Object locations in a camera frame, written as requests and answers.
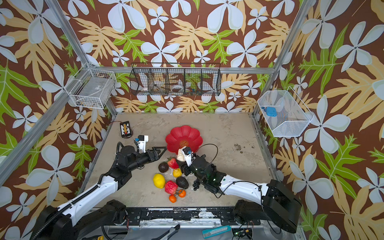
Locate dark fake avocado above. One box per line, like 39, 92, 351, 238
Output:
176, 176, 189, 189

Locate red flower-shaped fruit bowl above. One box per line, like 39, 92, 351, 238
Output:
165, 126, 203, 154

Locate white wire basket left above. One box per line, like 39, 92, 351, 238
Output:
65, 64, 117, 109

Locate cream fake garlic bulb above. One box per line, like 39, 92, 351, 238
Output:
177, 148, 186, 162

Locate blue object in basket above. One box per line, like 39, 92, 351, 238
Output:
264, 107, 278, 117

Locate aluminium corner frame post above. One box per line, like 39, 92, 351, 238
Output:
46, 1, 117, 116

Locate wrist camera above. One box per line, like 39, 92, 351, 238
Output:
134, 135, 149, 153
182, 147, 193, 167

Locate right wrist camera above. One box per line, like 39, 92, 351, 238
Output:
182, 147, 193, 167

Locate orange mandarin right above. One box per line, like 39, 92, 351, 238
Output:
178, 190, 186, 198

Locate red fake pomegranate piece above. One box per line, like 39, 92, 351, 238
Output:
165, 181, 179, 195

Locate teal box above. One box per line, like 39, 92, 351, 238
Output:
202, 226, 232, 239

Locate black wire basket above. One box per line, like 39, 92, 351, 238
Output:
128, 63, 222, 96

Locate red fake strawberry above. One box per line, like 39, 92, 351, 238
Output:
167, 158, 179, 169

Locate black fake grape bunch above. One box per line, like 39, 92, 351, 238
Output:
193, 179, 202, 191

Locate small orange-yellow fruit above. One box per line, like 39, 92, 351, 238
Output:
173, 168, 183, 178

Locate white mesh basket right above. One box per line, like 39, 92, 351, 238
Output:
258, 87, 315, 138

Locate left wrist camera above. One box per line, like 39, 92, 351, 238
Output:
134, 135, 149, 153

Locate yellow fake lemon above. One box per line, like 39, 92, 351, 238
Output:
153, 174, 166, 189

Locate orange mandarin left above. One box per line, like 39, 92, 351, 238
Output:
169, 195, 177, 203

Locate orange mandarin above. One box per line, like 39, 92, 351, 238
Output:
169, 195, 177, 203
178, 190, 186, 198

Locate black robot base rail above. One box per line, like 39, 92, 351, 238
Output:
124, 207, 241, 226

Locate black charger board with connectors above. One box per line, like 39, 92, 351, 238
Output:
120, 121, 133, 139

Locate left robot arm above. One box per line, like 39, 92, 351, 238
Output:
31, 142, 167, 240

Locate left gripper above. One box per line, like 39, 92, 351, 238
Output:
127, 146, 167, 173

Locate dark purple passion fruit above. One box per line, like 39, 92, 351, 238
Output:
158, 162, 169, 173

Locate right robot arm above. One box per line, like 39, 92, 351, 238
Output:
177, 154, 302, 234

